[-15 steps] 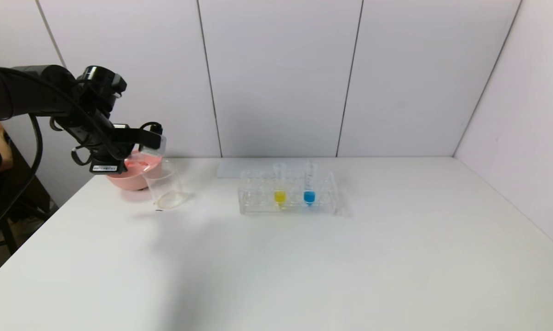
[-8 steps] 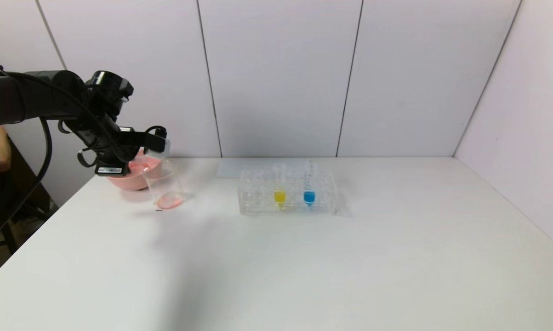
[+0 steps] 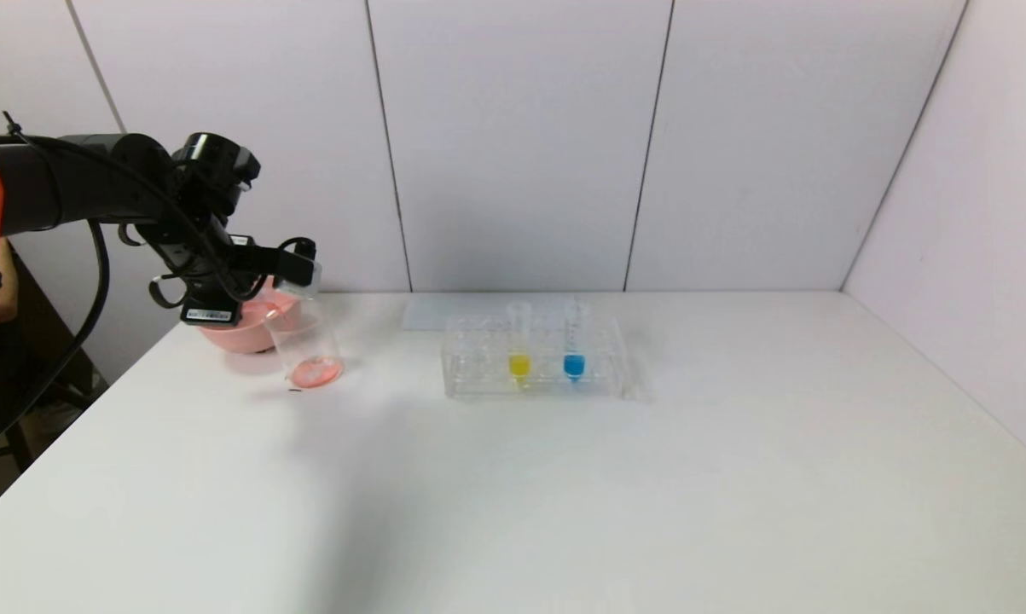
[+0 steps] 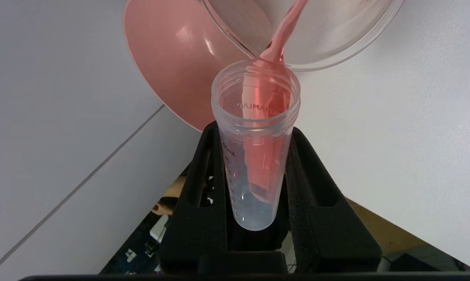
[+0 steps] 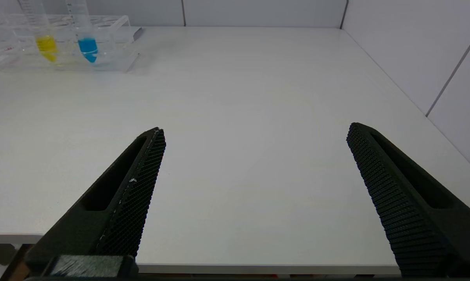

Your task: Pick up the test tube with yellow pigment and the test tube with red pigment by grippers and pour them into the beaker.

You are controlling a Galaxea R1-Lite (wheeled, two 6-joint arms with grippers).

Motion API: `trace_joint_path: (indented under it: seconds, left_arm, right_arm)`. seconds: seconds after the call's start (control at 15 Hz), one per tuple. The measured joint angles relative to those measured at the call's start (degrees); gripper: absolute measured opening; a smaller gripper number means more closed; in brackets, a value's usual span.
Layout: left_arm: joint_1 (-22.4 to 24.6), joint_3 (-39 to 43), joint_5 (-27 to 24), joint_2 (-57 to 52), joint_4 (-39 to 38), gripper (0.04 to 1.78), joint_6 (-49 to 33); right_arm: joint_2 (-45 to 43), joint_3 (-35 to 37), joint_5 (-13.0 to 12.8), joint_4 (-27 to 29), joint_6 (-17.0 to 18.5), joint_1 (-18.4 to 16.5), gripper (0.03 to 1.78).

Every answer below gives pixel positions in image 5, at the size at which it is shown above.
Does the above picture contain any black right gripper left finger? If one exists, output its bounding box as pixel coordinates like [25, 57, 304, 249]
[24, 127, 167, 274]

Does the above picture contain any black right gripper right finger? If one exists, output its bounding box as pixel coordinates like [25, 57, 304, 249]
[346, 122, 470, 278]

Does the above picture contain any clear acrylic test tube rack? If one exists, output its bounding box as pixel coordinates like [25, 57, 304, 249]
[0, 14, 140, 73]

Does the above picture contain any test tube with blue pigment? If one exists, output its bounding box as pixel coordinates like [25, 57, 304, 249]
[64, 0, 99, 64]

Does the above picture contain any test tube with yellow pigment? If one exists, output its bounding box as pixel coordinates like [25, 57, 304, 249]
[18, 0, 59, 63]

